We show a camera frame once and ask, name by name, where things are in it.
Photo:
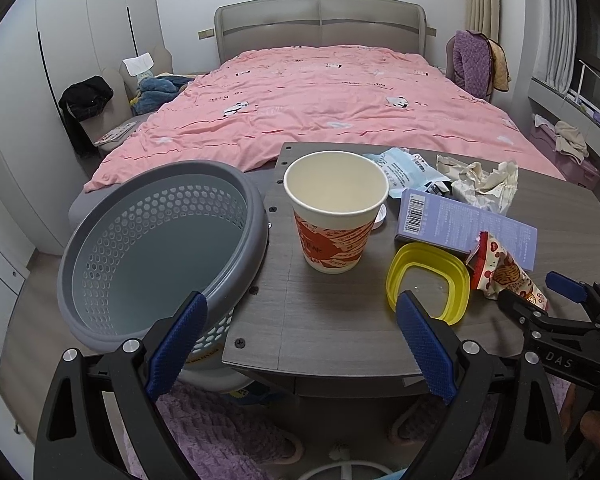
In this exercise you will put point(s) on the red snack wrapper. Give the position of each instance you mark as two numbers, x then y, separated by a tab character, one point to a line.
492	268

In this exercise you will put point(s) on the blue blanket pile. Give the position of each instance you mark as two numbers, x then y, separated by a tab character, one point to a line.
153	92

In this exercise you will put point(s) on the purple fuzzy slipper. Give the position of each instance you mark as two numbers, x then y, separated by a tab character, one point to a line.
223	440

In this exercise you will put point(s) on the purple cardboard box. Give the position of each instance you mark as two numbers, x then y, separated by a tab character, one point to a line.
456	226

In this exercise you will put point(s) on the person's right hand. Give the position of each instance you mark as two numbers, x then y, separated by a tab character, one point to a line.
589	422

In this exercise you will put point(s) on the purple storage box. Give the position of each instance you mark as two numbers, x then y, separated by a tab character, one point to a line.
584	174

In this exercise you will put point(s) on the grey perforated trash basket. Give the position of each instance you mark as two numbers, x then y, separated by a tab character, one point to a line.
148	243

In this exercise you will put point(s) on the beige cloth on box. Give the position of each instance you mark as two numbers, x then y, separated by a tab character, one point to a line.
570	142

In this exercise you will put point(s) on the pink duvet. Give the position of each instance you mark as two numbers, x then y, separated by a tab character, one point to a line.
244	112

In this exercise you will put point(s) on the purple garment on chair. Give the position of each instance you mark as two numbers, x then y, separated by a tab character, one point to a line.
472	63

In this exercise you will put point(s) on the light blue plastic package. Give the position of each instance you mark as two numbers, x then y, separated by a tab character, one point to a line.
410	171

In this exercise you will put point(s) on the white paper on chair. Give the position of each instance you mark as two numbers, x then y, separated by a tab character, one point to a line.
139	65

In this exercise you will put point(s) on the red white paper cup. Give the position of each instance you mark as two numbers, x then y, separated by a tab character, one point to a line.
335	197

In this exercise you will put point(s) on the cream paper bag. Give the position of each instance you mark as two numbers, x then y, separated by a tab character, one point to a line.
493	190

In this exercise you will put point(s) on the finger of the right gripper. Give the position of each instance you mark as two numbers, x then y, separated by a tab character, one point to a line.
530	319
578	292

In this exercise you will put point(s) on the white sheer curtain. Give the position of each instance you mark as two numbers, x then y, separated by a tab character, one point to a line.
557	47

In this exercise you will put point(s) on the yellow garment on chair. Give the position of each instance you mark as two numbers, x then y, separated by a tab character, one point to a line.
500	72

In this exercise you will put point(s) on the grey upholstered headboard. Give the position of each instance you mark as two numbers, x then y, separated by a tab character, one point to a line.
265	24

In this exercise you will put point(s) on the black clothes on chair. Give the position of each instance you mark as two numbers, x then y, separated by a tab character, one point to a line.
79	102

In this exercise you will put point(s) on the beige armchair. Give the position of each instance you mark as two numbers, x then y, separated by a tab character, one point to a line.
117	111

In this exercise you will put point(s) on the magazine on armchair seat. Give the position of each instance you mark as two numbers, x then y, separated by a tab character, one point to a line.
116	134

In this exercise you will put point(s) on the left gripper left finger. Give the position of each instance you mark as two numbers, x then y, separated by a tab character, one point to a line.
75	439

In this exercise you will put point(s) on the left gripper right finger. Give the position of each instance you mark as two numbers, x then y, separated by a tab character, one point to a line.
524	440

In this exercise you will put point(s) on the white round bottle cap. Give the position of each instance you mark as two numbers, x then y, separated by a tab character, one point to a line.
380	217

